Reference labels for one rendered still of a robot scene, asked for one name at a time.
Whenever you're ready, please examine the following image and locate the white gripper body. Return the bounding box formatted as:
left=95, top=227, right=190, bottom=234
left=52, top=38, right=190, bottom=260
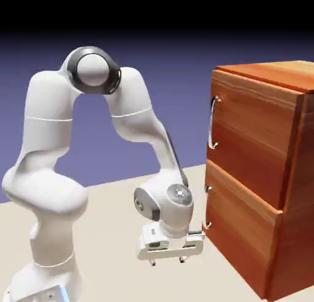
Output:
left=136, top=230, right=206, bottom=262

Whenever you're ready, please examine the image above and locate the small wooden cabinet door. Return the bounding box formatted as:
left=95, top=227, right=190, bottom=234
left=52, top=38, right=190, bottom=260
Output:
left=201, top=159, right=283, bottom=300

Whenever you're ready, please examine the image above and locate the reddish wooden cabinet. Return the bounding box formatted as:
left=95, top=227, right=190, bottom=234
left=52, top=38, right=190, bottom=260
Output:
left=201, top=59, right=314, bottom=302

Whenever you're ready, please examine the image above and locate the large wooden cabinet door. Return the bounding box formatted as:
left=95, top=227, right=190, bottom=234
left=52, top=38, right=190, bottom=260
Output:
left=206, top=69, right=305, bottom=211

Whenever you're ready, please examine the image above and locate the short curved silver handle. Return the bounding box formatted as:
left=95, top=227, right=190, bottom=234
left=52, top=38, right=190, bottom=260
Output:
left=201, top=184, right=213, bottom=230

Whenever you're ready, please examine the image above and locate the long curved silver handle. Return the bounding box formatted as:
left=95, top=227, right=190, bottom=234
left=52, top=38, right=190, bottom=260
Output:
left=207, top=95, right=223, bottom=150

